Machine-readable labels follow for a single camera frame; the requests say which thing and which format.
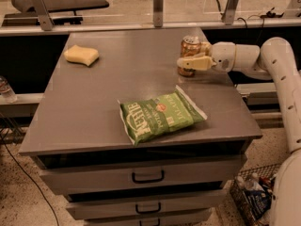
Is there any green Kettle chips bag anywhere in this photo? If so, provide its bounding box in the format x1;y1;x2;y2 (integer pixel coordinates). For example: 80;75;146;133
119;86;207;146

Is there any top grey drawer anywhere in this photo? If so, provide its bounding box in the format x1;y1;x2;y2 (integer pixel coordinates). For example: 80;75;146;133
40;154;246;195

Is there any water bottle in basket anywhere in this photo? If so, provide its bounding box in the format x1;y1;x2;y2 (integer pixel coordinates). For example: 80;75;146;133
245;172;263;191

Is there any yellow sponge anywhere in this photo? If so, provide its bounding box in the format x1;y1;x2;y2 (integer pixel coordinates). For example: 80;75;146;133
64;45;99;67

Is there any black floor cable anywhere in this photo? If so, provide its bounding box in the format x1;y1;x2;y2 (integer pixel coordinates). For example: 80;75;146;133
0;132;60;226

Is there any middle metal bracket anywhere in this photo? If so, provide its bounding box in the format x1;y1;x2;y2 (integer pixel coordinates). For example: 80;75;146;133
153;0;164;27

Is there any wire basket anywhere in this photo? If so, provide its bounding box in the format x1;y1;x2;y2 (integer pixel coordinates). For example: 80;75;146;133
230;164;279;226

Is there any blue snack bag in basket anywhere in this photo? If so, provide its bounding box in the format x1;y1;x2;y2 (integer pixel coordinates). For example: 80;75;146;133
245;190;272;219

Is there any clear water bottle left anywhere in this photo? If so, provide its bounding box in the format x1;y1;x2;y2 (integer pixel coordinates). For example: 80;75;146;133
0;76;17;103

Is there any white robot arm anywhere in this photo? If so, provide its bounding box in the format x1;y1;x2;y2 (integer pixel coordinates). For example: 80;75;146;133
177;37;301;226

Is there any metal bracket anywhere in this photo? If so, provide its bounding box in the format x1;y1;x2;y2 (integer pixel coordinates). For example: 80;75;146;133
31;0;54;31
153;0;164;27
222;0;239;25

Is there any grey drawer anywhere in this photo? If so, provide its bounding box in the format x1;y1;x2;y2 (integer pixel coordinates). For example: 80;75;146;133
84;208;212;226
67;189;227;220
40;154;246;195

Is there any left metal bracket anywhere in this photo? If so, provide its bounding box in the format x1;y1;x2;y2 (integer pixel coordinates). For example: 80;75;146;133
31;0;54;31

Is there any right metal bracket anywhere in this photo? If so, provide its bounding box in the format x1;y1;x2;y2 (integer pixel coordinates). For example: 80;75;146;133
222;0;239;25

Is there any middle grey drawer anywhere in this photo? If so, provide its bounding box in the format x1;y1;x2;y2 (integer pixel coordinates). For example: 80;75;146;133
67;189;227;220

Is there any grey drawer cabinet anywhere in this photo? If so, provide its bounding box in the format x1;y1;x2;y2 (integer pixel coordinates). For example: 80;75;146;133
18;27;263;226

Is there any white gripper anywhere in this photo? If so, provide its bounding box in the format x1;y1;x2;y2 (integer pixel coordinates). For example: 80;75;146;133
177;41;236;73

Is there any bottom grey drawer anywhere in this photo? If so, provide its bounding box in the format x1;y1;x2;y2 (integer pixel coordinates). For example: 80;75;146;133
84;208;212;226

